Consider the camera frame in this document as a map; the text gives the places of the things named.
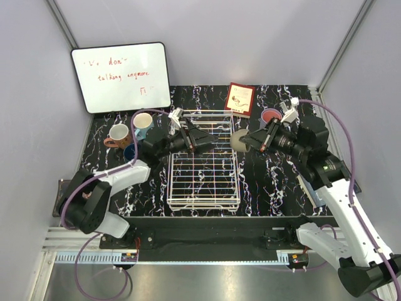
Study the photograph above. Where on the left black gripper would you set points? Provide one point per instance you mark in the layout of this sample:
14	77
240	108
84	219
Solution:
194	137

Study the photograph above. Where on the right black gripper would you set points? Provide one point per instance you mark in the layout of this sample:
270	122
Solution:
261	139

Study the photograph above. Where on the beige ceramic mug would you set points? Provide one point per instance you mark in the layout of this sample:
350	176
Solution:
235	142

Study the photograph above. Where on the pink plastic cup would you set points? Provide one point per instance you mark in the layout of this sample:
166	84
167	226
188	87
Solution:
269	114

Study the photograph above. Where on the light blue ceramic mug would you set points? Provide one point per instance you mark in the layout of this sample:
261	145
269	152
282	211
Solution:
142	122

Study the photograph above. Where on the dark blue ceramic mug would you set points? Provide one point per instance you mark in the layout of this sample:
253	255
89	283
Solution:
130	152

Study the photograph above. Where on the salmon pink floral mug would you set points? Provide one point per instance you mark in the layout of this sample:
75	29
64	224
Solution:
118	137

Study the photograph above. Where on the lavender plastic cup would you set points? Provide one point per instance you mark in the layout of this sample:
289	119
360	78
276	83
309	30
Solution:
261	123

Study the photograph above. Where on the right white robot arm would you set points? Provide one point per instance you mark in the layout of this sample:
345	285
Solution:
364	263

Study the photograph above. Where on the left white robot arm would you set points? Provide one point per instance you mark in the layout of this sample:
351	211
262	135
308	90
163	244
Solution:
85	205

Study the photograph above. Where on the red and cream book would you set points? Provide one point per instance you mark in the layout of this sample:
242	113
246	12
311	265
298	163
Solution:
240	99

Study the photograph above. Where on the light blue paperback book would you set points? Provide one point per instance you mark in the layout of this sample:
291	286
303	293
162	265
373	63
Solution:
312	195

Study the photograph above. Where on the white dry-erase board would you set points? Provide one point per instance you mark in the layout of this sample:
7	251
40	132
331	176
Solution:
123	77

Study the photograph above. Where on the dark Tale of Two Cities book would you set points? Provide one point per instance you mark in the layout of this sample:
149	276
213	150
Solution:
63	193

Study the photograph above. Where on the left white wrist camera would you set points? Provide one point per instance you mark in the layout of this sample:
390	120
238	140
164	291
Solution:
175	117

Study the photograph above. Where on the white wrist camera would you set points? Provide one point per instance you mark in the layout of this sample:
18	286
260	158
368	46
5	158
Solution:
291	111
175	117

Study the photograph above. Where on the white wire dish rack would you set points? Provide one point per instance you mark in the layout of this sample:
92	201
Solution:
209	180

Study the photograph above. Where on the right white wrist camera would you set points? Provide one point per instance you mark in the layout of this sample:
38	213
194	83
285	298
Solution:
291	111

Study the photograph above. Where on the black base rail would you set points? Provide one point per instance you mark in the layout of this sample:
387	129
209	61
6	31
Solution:
225	234

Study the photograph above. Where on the white slotted cable duct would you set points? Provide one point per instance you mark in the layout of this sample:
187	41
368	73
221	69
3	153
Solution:
149	257

